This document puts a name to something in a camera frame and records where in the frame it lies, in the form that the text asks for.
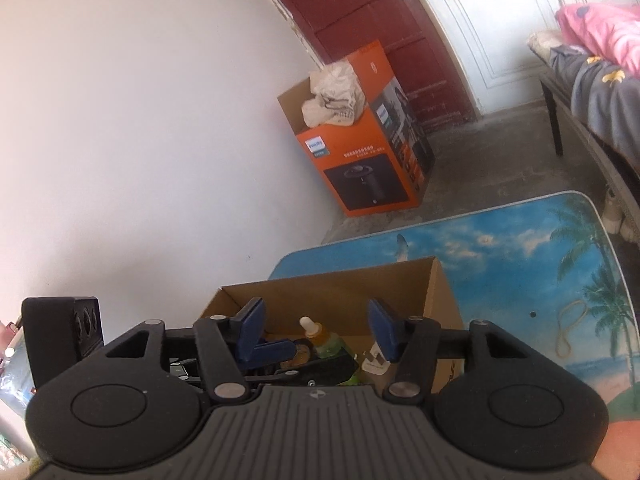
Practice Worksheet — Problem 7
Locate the large brown cardboard box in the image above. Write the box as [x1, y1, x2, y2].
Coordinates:
[197, 256, 467, 396]

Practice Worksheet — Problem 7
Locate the beige pillow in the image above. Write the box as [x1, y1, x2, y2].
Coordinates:
[529, 29, 566, 56]

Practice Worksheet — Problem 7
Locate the green dropper bottle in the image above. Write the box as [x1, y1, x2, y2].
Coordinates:
[299, 316, 346, 359]

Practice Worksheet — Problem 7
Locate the beige crumpled cloth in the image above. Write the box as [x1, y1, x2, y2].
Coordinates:
[301, 61, 369, 129]

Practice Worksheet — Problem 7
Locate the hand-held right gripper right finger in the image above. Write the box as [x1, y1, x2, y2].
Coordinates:
[366, 298, 546, 404]

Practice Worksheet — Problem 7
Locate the white charger plug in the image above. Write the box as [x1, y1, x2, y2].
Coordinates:
[361, 349, 392, 375]

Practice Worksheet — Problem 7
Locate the pink blanket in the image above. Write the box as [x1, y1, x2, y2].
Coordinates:
[556, 2, 640, 77]

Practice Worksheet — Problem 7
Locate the white panelled door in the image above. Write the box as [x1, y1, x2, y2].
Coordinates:
[400, 0, 576, 117]

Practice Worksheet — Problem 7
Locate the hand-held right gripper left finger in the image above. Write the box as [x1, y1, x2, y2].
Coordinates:
[100, 297, 267, 404]

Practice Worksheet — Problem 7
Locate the dark red wooden door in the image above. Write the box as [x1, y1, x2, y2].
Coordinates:
[239, 0, 477, 137]

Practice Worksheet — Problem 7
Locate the orange appliance box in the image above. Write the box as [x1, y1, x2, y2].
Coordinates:
[276, 40, 437, 218]

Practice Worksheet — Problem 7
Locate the clear plastic bag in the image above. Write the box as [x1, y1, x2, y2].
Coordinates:
[0, 320, 36, 421]

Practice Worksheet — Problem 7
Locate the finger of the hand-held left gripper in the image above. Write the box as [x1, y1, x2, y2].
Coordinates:
[241, 354, 361, 389]
[251, 339, 297, 364]

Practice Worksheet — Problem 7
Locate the tan rubber band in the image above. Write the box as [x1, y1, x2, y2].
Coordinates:
[556, 300, 592, 357]

